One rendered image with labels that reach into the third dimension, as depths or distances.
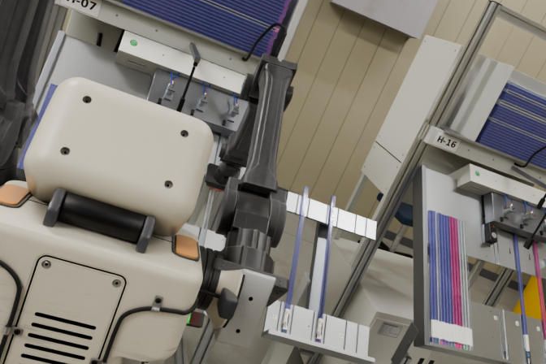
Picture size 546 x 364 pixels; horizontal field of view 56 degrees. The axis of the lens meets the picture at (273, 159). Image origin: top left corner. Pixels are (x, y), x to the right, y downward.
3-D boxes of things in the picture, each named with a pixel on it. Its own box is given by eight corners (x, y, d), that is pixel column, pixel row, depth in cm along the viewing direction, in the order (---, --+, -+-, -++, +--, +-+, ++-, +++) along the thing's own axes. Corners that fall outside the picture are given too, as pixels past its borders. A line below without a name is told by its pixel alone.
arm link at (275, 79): (260, 36, 106) (305, 50, 108) (244, 81, 117) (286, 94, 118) (222, 218, 79) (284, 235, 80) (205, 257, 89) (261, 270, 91)
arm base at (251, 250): (210, 266, 71) (290, 289, 74) (221, 216, 75) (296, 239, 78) (194, 287, 77) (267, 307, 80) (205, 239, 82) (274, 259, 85)
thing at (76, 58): (231, 188, 177) (236, 183, 173) (30, 127, 156) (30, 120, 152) (247, 107, 191) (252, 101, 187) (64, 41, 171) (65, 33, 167)
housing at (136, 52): (244, 118, 191) (258, 100, 179) (111, 71, 176) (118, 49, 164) (248, 99, 194) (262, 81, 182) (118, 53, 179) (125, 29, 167)
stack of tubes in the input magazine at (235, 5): (267, 60, 179) (298, -16, 172) (120, 2, 163) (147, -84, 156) (261, 54, 191) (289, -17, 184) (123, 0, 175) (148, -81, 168)
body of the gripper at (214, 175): (206, 165, 162) (214, 154, 156) (236, 174, 165) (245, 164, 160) (203, 183, 159) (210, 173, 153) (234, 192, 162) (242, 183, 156)
